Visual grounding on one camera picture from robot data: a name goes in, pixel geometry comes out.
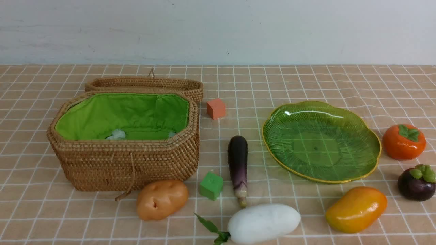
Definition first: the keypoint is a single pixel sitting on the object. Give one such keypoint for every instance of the purple toy eggplant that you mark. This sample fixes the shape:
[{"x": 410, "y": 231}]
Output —
[{"x": 237, "y": 154}]

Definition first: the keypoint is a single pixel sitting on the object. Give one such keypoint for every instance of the brown toy potato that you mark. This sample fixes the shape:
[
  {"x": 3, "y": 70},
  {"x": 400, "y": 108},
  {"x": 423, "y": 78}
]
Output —
[{"x": 160, "y": 199}]

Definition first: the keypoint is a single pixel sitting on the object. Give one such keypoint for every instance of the white toy radish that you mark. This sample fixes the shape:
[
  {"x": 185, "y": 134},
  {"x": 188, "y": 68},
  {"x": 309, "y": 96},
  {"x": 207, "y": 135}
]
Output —
[{"x": 256, "y": 224}]

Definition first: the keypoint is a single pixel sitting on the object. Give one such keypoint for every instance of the yellow orange toy mango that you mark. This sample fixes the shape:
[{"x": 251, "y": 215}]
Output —
[{"x": 358, "y": 209}]

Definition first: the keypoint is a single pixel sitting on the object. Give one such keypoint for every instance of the orange toy persimmon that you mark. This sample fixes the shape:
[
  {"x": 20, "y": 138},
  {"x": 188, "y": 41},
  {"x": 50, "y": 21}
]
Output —
[{"x": 403, "y": 142}]

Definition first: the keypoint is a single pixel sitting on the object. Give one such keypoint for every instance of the orange foam cube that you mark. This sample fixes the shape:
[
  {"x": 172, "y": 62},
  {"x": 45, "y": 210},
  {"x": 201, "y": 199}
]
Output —
[{"x": 216, "y": 108}]

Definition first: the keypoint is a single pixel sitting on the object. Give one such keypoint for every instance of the green foam cube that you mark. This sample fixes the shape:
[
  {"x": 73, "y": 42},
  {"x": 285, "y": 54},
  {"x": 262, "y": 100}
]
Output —
[{"x": 211, "y": 186}]

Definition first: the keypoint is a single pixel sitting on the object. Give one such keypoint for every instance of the woven wicker basket lid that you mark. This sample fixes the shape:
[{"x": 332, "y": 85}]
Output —
[{"x": 190, "y": 88}]

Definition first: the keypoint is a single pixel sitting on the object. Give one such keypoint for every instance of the green fabric basket lining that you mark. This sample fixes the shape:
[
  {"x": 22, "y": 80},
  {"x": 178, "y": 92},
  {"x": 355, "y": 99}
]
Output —
[{"x": 140, "y": 116}]

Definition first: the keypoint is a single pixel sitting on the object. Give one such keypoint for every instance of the green glass leaf plate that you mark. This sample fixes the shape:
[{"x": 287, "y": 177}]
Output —
[{"x": 322, "y": 143}]

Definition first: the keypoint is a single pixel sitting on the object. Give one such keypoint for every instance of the woven wicker basket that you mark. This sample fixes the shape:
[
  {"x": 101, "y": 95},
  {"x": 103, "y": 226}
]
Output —
[{"x": 117, "y": 164}]

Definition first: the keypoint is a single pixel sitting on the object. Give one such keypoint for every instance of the dark purple toy mangosteen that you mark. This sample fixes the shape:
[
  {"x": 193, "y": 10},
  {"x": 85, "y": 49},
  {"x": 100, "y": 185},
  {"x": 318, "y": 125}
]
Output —
[{"x": 417, "y": 183}]

